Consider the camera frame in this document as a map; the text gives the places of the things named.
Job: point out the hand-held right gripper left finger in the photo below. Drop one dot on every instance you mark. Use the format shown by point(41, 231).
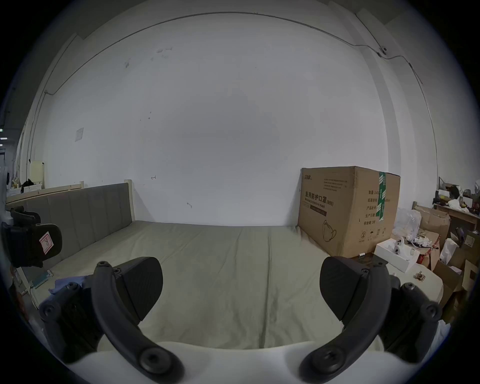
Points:
point(112, 322)

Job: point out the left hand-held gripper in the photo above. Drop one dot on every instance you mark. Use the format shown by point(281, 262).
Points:
point(5, 195)

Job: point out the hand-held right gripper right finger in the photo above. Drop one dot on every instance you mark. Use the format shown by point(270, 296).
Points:
point(369, 322)

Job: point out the flat teal-edged card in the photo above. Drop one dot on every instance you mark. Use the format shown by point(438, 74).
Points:
point(40, 279)

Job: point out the grey padded headboard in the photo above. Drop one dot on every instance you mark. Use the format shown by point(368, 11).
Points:
point(78, 213)

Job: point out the dark blue shirt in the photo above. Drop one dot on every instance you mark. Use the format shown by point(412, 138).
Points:
point(69, 285)

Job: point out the round white stool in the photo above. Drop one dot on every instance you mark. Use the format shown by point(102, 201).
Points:
point(423, 281)

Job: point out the open white box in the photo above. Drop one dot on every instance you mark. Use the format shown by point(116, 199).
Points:
point(397, 255)

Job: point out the pile of brown cartons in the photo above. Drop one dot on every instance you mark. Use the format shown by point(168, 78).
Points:
point(450, 255)

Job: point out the clear plastic bag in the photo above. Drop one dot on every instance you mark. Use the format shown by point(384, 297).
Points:
point(409, 223)

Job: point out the large brown cardboard carton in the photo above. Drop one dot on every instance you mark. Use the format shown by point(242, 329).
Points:
point(345, 210)

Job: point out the bed with beige sheet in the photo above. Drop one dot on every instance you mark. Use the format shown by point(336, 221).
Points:
point(232, 285)

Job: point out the cluttered wooden table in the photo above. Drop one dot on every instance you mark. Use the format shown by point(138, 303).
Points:
point(459, 206)

